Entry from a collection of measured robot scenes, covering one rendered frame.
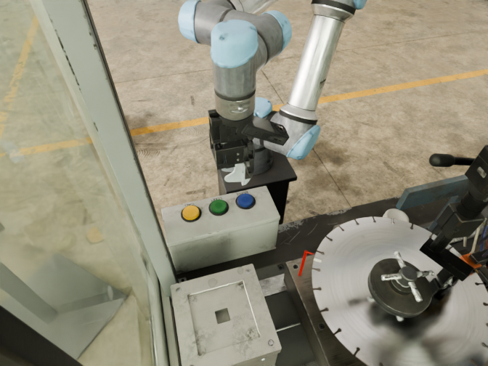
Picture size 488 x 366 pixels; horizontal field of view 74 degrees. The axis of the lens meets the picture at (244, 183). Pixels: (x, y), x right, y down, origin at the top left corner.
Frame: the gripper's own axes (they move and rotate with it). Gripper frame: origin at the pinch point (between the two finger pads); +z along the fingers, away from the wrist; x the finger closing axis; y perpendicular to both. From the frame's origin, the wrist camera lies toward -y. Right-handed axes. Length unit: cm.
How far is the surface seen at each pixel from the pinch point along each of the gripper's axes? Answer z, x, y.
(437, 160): -23.9, 25.2, -21.7
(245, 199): 7.2, 0.1, 0.0
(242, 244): 16.6, 7.0, 2.7
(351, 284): 3.0, 29.3, -13.0
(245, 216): 8.2, 4.6, 1.4
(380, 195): 98, -53, -102
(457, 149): 98, -77, -178
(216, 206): 7.2, 0.4, 7.8
